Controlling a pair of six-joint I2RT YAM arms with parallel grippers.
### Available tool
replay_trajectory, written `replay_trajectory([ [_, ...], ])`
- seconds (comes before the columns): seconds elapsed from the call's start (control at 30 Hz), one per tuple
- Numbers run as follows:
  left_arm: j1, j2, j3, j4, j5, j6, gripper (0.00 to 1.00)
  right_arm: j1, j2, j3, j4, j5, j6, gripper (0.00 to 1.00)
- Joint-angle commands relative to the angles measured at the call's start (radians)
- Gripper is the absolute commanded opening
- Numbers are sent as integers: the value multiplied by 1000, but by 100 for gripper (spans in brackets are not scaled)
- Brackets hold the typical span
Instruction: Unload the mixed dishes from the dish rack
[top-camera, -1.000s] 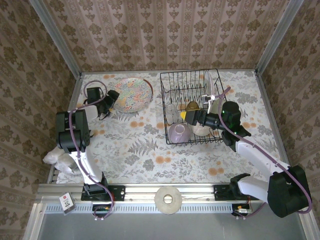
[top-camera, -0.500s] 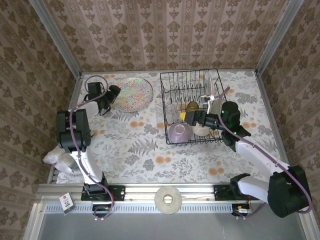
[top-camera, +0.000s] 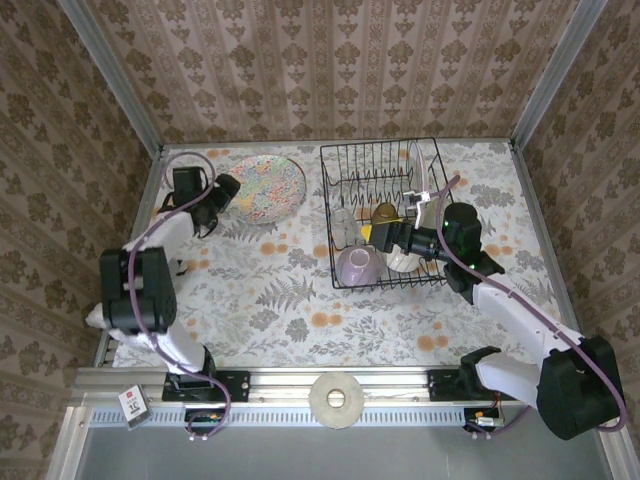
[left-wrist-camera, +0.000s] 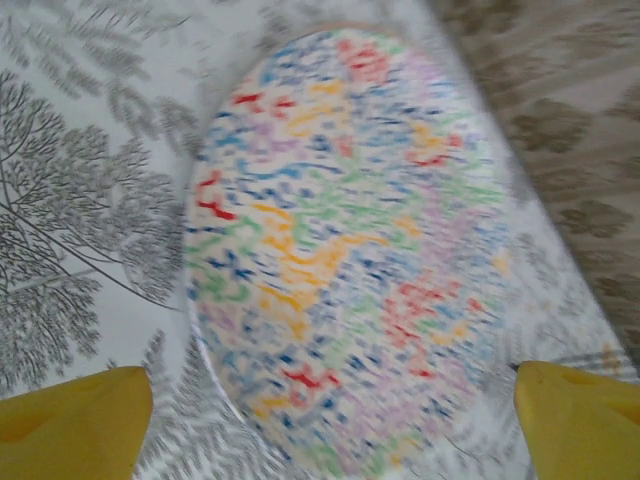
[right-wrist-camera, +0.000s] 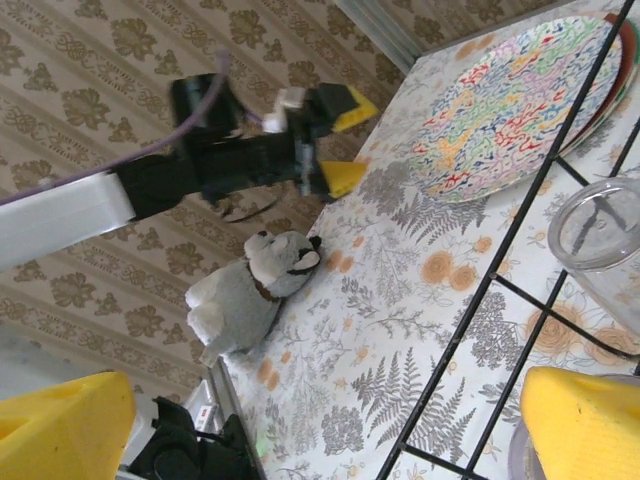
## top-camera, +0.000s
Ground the aluminium extrusion mounting rail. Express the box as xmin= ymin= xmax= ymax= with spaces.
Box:
xmin=72 ymin=363 xmax=621 ymax=409

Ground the white grey plush toy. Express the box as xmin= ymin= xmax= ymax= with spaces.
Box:
xmin=85 ymin=259 xmax=189 ymax=354

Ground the brown cup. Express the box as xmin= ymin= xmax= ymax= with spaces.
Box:
xmin=370 ymin=201 xmax=401 ymax=226

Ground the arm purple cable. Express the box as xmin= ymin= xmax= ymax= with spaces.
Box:
xmin=422 ymin=174 xmax=629 ymax=442
xmin=127 ymin=151 xmax=234 ymax=442

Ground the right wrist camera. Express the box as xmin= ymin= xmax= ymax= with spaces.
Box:
xmin=403 ymin=188 xmax=432 ymax=217

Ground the lilac bowl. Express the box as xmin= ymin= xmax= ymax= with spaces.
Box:
xmin=335 ymin=244 xmax=385 ymax=290

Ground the black wire dish rack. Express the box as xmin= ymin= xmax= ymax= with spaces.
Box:
xmin=319 ymin=137 xmax=459 ymax=291

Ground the grey tape roll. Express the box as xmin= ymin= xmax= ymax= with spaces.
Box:
xmin=308 ymin=372 xmax=365 ymax=430

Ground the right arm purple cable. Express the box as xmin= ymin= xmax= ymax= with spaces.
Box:
xmin=422 ymin=174 xmax=629 ymax=442

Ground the multicolour patterned plate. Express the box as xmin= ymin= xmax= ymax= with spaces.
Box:
xmin=227 ymin=154 xmax=308 ymax=226

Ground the aluminium table edge rail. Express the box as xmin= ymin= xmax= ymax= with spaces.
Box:
xmin=508 ymin=141 xmax=592 ymax=366
xmin=96 ymin=146 xmax=167 ymax=369
xmin=159 ymin=135 xmax=517 ymax=150

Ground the white plate with characters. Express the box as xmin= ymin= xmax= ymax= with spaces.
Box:
xmin=405 ymin=139 xmax=430 ymax=194

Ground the floral table cloth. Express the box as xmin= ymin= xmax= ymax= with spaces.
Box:
xmin=112 ymin=141 xmax=584 ymax=369

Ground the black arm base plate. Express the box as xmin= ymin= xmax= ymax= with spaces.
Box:
xmin=427 ymin=368 xmax=521 ymax=403
xmin=162 ymin=369 xmax=251 ymax=404

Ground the aluminium frame post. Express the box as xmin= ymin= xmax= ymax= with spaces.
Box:
xmin=57 ymin=0 xmax=166 ymax=154
xmin=509 ymin=0 xmax=610 ymax=149

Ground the clear drinking glass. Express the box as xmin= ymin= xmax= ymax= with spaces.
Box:
xmin=330 ymin=207 xmax=360 ymax=250

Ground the cream ribbed bowl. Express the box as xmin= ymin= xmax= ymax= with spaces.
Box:
xmin=384 ymin=247 xmax=424 ymax=275

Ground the white label card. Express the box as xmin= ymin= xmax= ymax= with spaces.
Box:
xmin=118 ymin=384 xmax=150 ymax=431

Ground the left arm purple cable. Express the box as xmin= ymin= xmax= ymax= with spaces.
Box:
xmin=127 ymin=151 xmax=234 ymax=442

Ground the black connector box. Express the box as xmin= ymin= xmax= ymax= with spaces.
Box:
xmin=183 ymin=407 xmax=227 ymax=437
xmin=462 ymin=406 xmax=507 ymax=435

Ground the grey slotted cable duct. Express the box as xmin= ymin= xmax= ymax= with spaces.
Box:
xmin=89 ymin=407 xmax=551 ymax=430

